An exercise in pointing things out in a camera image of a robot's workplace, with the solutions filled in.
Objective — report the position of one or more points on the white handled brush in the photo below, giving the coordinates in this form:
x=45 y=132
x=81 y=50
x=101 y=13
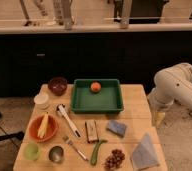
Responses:
x=61 y=110

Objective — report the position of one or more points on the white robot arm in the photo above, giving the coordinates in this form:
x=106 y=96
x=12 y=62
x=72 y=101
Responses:
x=172 y=83

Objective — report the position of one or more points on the light green cup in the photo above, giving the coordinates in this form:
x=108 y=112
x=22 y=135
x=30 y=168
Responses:
x=31 y=151

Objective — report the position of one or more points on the wooden block eraser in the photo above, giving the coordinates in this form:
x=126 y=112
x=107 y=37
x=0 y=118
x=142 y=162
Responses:
x=91 y=131

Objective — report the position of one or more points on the dark red bowl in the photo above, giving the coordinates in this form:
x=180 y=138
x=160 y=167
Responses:
x=57 y=85

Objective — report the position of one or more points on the grey folded cloth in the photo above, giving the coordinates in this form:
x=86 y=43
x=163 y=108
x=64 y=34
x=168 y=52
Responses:
x=144 y=155

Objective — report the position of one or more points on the orange fruit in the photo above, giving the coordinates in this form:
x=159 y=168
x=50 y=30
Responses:
x=95 y=87

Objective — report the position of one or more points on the orange bowl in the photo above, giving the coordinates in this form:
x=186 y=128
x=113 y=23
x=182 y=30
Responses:
x=50 y=132

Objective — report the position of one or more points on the black tripod leg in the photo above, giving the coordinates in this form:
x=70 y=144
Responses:
x=5 y=136

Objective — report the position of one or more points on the small metal bowl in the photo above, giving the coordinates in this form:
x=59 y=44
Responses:
x=56 y=154

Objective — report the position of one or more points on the green peeler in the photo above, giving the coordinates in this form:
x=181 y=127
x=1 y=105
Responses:
x=93 y=160

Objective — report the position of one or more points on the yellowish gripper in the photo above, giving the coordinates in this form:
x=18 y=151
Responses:
x=157 y=117

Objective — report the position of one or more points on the bunch of red grapes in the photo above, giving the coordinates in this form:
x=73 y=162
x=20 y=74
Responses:
x=115 y=160

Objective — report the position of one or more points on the green plastic tray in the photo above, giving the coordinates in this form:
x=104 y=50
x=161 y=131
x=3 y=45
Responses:
x=107 y=101

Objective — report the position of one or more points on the blue sponge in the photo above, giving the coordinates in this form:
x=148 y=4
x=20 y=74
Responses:
x=117 y=128

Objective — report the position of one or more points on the white stacked cups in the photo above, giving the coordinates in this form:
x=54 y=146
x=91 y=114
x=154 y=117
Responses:
x=41 y=100

